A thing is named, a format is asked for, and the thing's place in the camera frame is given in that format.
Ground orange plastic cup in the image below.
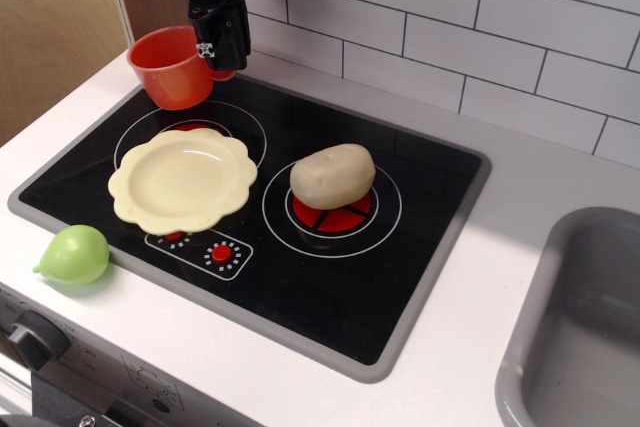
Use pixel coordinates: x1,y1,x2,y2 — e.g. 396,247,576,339
127,26,236,111

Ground cream scalloped plate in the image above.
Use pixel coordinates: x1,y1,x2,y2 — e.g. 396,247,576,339
108,128,258,236

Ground wooden side panel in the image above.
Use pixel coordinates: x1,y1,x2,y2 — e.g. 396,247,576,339
1,0,187,142

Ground beige toy potato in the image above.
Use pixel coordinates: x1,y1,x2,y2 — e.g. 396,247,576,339
290,143,376,210

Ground black toy stovetop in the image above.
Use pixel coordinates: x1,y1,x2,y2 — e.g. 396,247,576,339
8,78,491,383

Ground green toy pear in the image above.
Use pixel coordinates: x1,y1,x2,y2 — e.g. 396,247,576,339
32,225,110,285

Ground grey oven knob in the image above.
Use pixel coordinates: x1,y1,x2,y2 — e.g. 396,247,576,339
8,311,71,371

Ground grey sink basin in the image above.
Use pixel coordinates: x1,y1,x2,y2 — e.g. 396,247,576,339
495,207,639,426

